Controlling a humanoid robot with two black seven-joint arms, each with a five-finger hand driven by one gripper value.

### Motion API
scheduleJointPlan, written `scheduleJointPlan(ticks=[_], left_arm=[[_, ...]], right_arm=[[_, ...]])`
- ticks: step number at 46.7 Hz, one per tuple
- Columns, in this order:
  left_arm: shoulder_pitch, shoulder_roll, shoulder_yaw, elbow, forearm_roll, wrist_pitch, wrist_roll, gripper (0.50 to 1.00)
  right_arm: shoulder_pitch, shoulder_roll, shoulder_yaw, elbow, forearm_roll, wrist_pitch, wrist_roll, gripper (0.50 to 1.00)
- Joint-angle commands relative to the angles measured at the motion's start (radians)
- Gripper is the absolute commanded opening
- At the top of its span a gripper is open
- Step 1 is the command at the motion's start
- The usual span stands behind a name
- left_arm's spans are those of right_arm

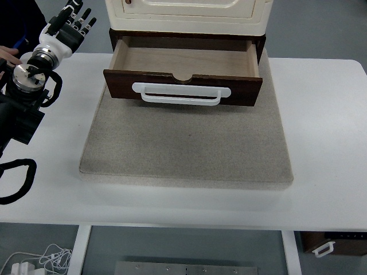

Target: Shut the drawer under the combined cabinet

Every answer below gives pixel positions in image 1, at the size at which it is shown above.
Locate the white charger adapter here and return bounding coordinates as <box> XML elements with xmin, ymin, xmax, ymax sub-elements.
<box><xmin>10</xmin><ymin>262</ymin><xmax>35</xmax><ymax>275</ymax></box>

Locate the white table leg right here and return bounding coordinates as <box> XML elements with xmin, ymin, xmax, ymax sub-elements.
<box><xmin>282</xmin><ymin>230</ymin><xmax>302</xmax><ymax>275</ymax></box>

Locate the beige fabric cushion pad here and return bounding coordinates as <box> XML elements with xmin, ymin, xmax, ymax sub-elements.
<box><xmin>79</xmin><ymin>54</ymin><xmax>294</xmax><ymax>190</ymax></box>

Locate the white table leg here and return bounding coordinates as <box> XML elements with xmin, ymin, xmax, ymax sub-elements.
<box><xmin>282</xmin><ymin>230</ymin><xmax>302</xmax><ymax>275</ymax></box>
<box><xmin>67</xmin><ymin>225</ymin><xmax>92</xmax><ymax>275</ymax></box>

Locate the white drawer handle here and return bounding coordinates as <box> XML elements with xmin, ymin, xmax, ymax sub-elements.
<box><xmin>132</xmin><ymin>82</ymin><xmax>232</xmax><ymax>106</ymax></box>

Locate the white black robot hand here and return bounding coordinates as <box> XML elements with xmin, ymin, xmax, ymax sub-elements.
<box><xmin>38</xmin><ymin>0</ymin><xmax>97</xmax><ymax>57</ymax></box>

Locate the brown box white handle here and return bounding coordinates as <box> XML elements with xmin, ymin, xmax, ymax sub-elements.
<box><xmin>300</xmin><ymin>231</ymin><xmax>366</xmax><ymax>258</ymax></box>

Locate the white cable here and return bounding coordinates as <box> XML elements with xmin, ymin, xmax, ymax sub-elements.
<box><xmin>0</xmin><ymin>243</ymin><xmax>73</xmax><ymax>275</ymax></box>

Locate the dark wood drawer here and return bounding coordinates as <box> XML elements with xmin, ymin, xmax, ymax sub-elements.
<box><xmin>103</xmin><ymin>36</ymin><xmax>264</xmax><ymax>107</ymax></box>

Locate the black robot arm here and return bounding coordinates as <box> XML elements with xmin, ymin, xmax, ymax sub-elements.
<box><xmin>1</xmin><ymin>1</ymin><xmax>96</xmax><ymax>150</ymax></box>

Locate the person's hand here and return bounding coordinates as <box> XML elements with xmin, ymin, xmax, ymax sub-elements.
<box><xmin>0</xmin><ymin>45</ymin><xmax>22</xmax><ymax>66</ymax></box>

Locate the cream cabinet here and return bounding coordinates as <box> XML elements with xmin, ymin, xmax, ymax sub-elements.
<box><xmin>106</xmin><ymin>0</ymin><xmax>273</xmax><ymax>36</ymax></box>

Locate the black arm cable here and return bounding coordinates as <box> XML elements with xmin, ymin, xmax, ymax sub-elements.
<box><xmin>0</xmin><ymin>158</ymin><xmax>38</xmax><ymax>205</ymax></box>

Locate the white table leg left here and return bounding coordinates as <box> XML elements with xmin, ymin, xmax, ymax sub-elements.
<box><xmin>67</xmin><ymin>225</ymin><xmax>92</xmax><ymax>275</ymax></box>

